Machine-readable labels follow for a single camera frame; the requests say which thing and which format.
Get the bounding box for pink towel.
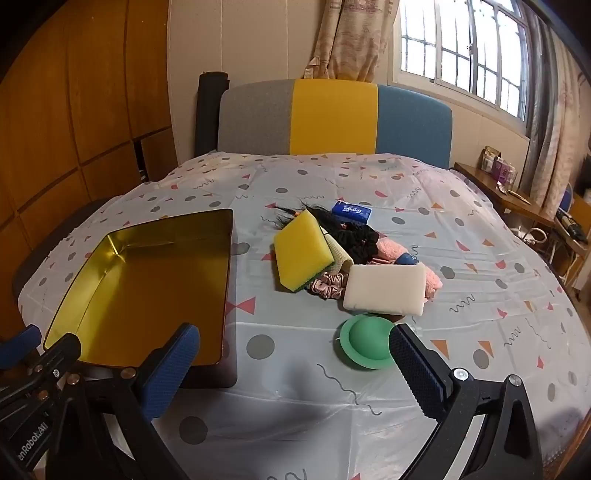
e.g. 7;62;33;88
369;237;443;303

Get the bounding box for wooden wardrobe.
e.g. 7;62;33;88
0;0;178;324

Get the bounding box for beige bandage roll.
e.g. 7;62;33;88
323;235;354;280

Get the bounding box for pink satin scrunchie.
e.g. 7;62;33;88
309;271;348;301

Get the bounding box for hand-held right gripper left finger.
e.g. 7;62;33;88
46;323;201;480

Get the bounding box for dark bed frame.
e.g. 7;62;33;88
11;198;112;298

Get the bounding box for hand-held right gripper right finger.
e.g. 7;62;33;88
389;323;546;480

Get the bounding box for printed plastic tablecloth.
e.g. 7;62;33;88
18;152;591;480

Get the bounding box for yellow green-backed sponge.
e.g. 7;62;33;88
273;210;335;294

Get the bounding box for grey yellow blue headboard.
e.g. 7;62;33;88
217;78;453;169

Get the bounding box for grey patterned curtain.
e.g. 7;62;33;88
526;9;591;217

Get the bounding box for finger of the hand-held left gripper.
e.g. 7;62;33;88
0;324;43;370
25;332;83;402

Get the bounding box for black braided hair piece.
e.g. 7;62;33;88
261;198;345;232

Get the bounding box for beige patterned curtain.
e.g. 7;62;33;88
302;0;400;84

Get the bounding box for barred window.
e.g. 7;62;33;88
392;0;532;123

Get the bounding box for wooden side table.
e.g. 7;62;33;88
455;161;587;291

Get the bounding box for gold metal tin box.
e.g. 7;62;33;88
42;209;238;387

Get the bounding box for small boxes on table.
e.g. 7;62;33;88
492;157;517;185

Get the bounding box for blue tissue pack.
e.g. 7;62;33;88
331;199;374;226

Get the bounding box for black scrunchie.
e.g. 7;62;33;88
335;226;380;265

